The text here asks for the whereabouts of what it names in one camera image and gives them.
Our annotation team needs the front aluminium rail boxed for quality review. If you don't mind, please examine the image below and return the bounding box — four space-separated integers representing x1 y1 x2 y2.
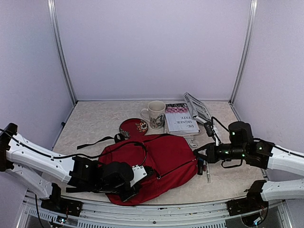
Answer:
14 190 295 228

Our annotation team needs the blue black highlighter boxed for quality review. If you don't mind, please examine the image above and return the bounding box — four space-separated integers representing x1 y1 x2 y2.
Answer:
197 159 204 175

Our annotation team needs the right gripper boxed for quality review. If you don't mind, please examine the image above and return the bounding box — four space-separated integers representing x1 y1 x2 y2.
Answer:
194 142 247 164

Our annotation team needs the white Designer Fate book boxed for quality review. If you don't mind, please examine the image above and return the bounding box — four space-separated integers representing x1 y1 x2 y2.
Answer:
165 103 200 132

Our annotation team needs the white floral mug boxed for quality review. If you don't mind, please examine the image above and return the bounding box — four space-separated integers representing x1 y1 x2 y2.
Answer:
140 101 166 130

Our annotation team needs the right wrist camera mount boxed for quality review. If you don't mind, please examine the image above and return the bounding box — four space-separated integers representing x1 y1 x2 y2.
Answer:
203 116 222 146

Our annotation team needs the slim white pen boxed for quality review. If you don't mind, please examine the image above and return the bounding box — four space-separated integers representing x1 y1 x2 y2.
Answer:
206 162 211 183

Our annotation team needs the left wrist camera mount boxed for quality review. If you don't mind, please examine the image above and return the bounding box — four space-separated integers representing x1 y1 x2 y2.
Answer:
130 165 147 187

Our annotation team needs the white charger with cable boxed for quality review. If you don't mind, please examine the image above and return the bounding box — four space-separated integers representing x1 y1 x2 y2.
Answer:
187 139 197 148

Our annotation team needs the left aluminium frame post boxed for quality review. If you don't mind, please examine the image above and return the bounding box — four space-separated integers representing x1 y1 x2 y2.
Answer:
47 0 78 106

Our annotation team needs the grey photo cover book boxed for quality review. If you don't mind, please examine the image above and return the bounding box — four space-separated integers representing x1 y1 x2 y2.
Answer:
184 92 211 124

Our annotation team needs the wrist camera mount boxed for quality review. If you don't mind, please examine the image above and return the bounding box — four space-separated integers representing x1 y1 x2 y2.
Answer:
130 165 147 187
203 116 222 146

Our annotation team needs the aluminium frame post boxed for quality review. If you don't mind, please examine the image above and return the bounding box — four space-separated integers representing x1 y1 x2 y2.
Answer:
229 0 258 106
47 0 78 106

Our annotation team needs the right aluminium frame post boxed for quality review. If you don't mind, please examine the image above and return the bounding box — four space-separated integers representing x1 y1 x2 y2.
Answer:
229 0 258 106

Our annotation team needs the thin grey booklet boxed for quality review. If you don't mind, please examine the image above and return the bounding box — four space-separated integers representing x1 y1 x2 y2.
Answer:
164 128 200 138

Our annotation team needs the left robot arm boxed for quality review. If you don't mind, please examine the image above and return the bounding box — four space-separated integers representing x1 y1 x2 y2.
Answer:
0 123 154 217

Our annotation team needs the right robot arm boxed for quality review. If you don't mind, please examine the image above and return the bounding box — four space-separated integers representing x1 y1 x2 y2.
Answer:
193 121 304 216

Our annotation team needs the red floral saucer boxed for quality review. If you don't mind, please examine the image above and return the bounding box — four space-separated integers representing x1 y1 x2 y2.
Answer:
119 118 149 138

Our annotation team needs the red backpack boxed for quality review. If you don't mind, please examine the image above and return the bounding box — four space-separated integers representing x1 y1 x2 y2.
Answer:
98 134 197 206

